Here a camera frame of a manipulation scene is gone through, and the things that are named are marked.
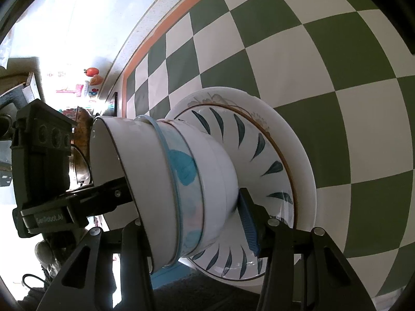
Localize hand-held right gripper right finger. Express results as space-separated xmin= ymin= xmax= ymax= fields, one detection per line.
xmin=238 ymin=188 xmax=377 ymax=311

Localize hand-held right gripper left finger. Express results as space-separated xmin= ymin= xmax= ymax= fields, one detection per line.
xmin=36 ymin=219 xmax=154 ymax=311

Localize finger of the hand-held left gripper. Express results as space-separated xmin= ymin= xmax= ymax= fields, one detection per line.
xmin=65 ymin=177 xmax=132 ymax=216

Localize plain white bowl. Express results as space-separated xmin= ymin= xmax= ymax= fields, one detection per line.
xmin=89 ymin=116 xmax=179 ymax=273

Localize white plate blue leaf pattern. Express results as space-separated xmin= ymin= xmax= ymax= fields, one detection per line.
xmin=173 ymin=104 xmax=295 ymax=279

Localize white bowl small floral print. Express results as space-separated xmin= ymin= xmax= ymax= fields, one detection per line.
xmin=164 ymin=119 xmax=240 ymax=251

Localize white plate grey floral print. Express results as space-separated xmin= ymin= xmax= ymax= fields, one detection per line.
xmin=164 ymin=87 xmax=317 ymax=287

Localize white bowl blue dots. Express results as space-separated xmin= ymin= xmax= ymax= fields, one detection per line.
xmin=134 ymin=115 xmax=205 ymax=260

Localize brown metal pot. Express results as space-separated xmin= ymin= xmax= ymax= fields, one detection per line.
xmin=71 ymin=106 xmax=94 ymax=188

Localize green white checkered tablecloth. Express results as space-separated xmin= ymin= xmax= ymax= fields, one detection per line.
xmin=123 ymin=0 xmax=415 ymax=299

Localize colourful wall stickers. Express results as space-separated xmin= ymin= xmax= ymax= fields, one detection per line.
xmin=47 ymin=66 xmax=104 ymax=104

